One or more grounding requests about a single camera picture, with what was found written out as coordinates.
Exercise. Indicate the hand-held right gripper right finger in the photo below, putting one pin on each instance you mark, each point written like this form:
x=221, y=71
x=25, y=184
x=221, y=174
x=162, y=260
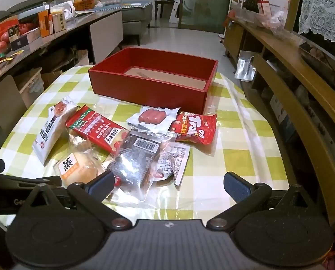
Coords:
x=236, y=185

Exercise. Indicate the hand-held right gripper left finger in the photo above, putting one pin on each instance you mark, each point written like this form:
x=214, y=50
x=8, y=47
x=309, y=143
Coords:
x=100, y=184

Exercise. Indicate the clear steamed cake packet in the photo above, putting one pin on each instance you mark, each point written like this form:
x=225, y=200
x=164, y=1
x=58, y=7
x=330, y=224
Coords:
x=77, y=168

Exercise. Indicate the dark snack packet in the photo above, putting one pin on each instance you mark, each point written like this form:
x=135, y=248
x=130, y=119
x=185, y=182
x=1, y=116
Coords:
x=131, y=163

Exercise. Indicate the red snack packet green stripe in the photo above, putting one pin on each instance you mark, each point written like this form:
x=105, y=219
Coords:
x=94, y=126

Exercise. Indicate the white snack packet red print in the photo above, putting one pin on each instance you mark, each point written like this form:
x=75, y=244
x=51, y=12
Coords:
x=49, y=135

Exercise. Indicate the clear packet white printed label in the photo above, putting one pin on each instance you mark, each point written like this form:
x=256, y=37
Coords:
x=176, y=157

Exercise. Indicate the red gummy packet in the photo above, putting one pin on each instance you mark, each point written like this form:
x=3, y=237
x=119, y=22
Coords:
x=195, y=129

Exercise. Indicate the white sausage packet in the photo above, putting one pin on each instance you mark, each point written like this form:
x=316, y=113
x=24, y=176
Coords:
x=152, y=116

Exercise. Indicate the red cardboard box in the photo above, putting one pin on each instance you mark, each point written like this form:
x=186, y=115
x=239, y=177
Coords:
x=128, y=87

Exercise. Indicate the green white checked tablecloth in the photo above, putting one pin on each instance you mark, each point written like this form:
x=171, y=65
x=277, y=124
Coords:
x=240, y=160

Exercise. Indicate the beige storage bin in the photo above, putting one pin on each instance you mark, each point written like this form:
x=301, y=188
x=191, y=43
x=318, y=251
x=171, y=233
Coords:
x=29, y=87

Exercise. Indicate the yellow paper tag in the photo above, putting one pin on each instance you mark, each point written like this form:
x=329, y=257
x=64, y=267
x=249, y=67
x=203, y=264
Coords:
x=15, y=53

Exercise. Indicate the silver foil bag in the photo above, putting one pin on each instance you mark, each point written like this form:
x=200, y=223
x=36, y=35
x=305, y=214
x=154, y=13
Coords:
x=244, y=67

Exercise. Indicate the dark flat box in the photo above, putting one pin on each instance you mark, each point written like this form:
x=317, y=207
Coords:
x=24, y=40

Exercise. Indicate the wooden shelf unit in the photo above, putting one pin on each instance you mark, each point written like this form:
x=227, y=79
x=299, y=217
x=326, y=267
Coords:
x=296, y=70

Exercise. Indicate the red gift bag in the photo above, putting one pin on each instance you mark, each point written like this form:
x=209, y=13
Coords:
x=4, y=28

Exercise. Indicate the beige cabinet door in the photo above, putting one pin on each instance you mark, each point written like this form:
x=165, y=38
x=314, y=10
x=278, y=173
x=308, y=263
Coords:
x=105, y=36

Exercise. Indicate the orange box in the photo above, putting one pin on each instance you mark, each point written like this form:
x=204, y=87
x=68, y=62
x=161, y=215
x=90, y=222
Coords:
x=43, y=24

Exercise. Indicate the white printed box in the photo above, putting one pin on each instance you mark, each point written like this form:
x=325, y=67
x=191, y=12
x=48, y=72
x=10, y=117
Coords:
x=59, y=22

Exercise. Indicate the long dark sideboard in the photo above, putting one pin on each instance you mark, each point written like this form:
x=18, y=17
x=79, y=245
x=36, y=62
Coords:
x=80, y=19

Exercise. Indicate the clear plastic bag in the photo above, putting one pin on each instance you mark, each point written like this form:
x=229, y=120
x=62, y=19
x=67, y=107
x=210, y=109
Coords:
x=265, y=19

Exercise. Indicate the white plastic bag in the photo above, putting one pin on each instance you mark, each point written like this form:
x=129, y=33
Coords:
x=67, y=8

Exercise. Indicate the grey green sofa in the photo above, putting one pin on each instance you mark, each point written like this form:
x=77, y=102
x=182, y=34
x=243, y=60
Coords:
x=133, y=14

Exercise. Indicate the orange basket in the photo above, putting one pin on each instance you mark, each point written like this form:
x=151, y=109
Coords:
x=84, y=5

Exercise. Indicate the white board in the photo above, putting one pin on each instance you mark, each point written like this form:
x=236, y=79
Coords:
x=176, y=8

